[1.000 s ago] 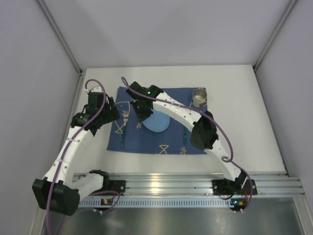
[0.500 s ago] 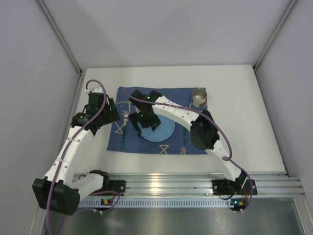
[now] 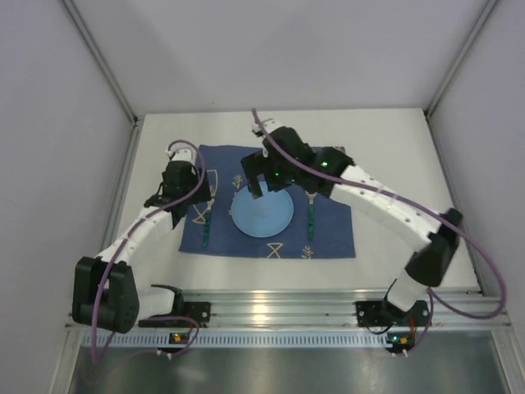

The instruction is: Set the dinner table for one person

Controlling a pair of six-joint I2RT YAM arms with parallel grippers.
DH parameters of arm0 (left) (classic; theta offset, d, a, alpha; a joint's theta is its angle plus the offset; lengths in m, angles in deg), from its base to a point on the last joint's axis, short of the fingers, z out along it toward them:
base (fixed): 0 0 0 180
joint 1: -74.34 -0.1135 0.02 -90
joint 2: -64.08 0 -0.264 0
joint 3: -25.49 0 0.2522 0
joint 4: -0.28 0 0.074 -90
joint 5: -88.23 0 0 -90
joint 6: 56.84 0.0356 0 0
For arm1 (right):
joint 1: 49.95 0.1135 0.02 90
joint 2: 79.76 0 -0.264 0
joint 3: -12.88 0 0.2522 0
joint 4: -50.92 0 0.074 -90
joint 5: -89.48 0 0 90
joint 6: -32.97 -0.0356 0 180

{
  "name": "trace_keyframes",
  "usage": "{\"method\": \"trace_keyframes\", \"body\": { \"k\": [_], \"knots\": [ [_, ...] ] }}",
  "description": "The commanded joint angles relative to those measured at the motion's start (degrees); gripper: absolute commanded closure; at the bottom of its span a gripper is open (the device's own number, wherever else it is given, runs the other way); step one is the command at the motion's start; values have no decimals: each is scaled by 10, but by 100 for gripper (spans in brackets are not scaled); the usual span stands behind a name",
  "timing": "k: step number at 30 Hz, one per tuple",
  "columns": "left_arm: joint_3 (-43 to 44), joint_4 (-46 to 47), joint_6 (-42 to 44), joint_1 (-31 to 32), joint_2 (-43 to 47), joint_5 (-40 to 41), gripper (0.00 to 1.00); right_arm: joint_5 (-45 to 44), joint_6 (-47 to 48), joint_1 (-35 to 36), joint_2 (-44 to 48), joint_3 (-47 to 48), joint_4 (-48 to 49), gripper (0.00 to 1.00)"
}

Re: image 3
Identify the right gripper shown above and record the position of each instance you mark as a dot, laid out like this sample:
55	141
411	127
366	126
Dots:
253	169

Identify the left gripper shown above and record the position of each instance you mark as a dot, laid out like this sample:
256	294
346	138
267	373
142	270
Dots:
165	199

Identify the black handled knife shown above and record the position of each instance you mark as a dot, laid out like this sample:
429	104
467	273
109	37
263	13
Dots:
207	222

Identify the blue plastic plate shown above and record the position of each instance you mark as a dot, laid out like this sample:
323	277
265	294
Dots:
263	217

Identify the spoon with blue handle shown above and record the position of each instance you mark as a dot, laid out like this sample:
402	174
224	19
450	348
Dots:
311	215

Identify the blue cloth placemat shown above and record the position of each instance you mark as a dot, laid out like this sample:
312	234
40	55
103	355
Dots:
333	238

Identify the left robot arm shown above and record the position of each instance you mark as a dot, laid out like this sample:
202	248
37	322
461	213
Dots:
105	285

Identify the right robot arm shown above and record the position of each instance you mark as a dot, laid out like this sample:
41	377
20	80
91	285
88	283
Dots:
429	235

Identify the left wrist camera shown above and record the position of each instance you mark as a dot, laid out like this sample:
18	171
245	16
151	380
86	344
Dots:
182	155

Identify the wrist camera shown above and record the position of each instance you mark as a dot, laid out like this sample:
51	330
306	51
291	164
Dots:
182	155
269	125

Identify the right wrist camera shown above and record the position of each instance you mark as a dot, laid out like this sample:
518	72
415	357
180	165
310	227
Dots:
269	125

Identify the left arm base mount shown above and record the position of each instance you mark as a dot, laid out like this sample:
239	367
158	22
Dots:
184	316

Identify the aluminium rail beam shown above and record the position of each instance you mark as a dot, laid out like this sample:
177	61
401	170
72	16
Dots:
325	310

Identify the perforated cable duct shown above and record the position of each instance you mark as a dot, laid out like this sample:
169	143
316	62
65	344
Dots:
213	339

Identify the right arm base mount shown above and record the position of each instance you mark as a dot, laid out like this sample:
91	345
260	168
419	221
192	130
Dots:
379	314

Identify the left frame post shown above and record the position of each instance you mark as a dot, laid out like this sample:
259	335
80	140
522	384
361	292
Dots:
100	60

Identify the frame post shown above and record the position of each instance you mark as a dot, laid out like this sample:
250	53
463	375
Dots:
461	56
100	60

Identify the right frame post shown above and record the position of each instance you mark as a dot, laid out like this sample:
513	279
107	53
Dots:
461	56

